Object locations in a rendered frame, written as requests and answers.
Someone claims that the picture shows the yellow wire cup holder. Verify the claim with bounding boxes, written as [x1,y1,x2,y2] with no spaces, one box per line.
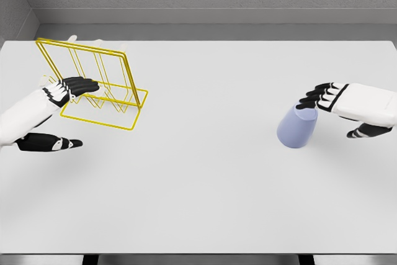
[35,35,149,131]

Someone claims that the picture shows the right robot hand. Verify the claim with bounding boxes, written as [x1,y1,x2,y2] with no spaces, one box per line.
[295,82,397,139]

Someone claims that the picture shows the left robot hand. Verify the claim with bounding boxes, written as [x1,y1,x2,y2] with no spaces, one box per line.
[0,76,100,153]

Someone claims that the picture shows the lavender blue cup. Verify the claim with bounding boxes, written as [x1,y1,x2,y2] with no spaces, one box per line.
[276,104,319,149]

